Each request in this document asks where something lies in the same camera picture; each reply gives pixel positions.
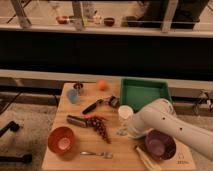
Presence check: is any light blue towel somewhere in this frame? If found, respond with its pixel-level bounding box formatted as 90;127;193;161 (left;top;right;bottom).
116;126;128;136

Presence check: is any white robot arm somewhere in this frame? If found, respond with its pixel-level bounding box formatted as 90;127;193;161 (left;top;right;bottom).
127;98;213;161

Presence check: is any dark red bowl on shelf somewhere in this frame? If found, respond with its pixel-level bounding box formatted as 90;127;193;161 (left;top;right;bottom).
104;17;115;27

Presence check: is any orange red bowl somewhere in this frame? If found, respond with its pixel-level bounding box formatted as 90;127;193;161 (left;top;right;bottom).
48;126;75;155

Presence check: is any purple bowl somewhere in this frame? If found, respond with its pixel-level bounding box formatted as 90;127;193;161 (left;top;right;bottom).
145;130;176;160

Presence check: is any orange ball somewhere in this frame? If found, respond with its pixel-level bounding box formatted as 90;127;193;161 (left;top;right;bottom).
97;80;107;90

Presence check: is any green plastic tray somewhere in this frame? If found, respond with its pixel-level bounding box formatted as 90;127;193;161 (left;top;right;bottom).
120;78;172;112

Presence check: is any white cup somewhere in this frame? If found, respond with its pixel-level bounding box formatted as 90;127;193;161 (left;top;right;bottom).
118;105;134;122

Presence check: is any red chili pepper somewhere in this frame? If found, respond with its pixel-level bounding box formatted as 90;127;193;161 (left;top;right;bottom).
84;115;107;120

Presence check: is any small blue cup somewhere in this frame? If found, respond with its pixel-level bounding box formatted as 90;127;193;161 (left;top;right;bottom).
67;89;78;104

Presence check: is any bunch of dark grapes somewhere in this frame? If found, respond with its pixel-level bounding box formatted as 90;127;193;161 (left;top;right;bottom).
91;118;111;144

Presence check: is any silver fork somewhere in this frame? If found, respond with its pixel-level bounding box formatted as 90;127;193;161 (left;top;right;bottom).
80;151;113;159

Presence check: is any black handled peeler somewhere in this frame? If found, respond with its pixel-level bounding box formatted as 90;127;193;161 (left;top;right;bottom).
82;96;120;115

